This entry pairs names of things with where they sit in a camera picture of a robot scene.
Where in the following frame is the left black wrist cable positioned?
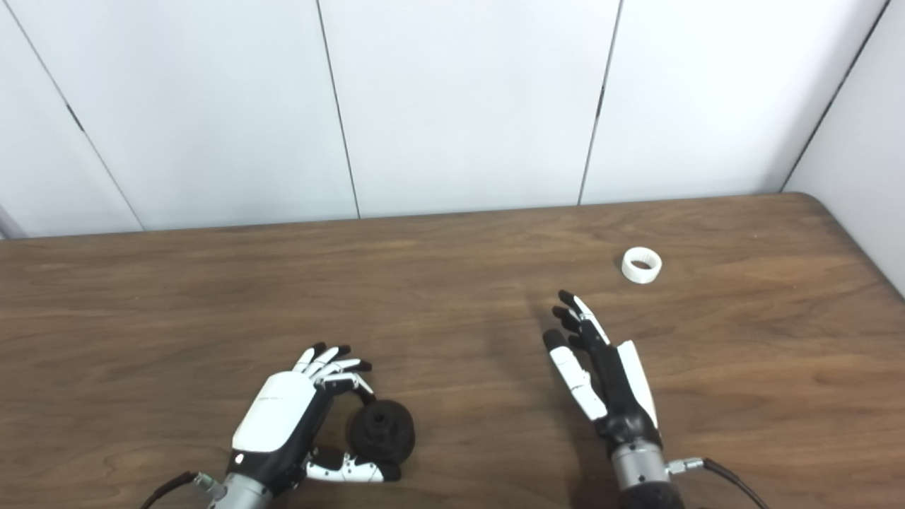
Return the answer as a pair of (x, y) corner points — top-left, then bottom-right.
(140, 472), (213, 509)

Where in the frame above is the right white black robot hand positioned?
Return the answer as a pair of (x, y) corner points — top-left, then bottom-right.
(542, 290), (669, 490)

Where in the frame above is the grey wall corner strip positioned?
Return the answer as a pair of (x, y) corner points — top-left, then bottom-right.
(0, 204), (28, 240)

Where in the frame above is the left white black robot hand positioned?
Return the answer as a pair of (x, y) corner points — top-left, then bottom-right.
(209, 343), (402, 509)

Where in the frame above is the white plastic ring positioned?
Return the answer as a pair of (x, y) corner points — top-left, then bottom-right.
(621, 247), (663, 285)

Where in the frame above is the round black plastic part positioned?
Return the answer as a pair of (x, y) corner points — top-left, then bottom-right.
(344, 399), (416, 464)

